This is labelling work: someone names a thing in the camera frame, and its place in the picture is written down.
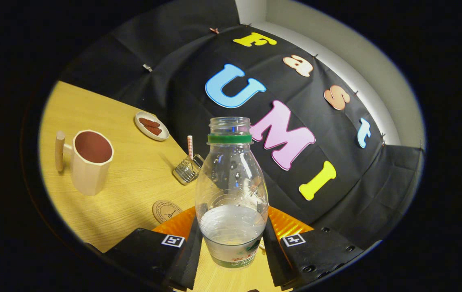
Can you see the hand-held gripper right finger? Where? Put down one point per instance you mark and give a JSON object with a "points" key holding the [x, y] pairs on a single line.
{"points": [[275, 263]]}

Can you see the clear plastic juice bottle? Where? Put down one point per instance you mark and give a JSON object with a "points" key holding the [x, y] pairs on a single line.
{"points": [[231, 227]]}

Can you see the round white plate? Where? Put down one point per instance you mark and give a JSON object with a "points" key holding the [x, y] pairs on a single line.
{"points": [[162, 136]]}

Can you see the red-brown sausage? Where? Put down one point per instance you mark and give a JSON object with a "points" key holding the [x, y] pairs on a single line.
{"points": [[149, 122], [154, 130]]}

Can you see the black backdrop cloth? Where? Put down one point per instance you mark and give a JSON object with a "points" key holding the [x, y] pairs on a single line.
{"points": [[336, 202]]}

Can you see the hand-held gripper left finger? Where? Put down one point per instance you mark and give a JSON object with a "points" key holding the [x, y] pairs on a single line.
{"points": [[186, 263]]}

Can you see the round wooden coaster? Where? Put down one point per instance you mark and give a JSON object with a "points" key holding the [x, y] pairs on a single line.
{"points": [[166, 211]]}

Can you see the silver clip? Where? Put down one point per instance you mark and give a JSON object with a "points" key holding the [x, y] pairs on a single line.
{"points": [[147, 67]]}

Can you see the wooden table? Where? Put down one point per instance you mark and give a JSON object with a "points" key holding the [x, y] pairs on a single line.
{"points": [[125, 182]]}

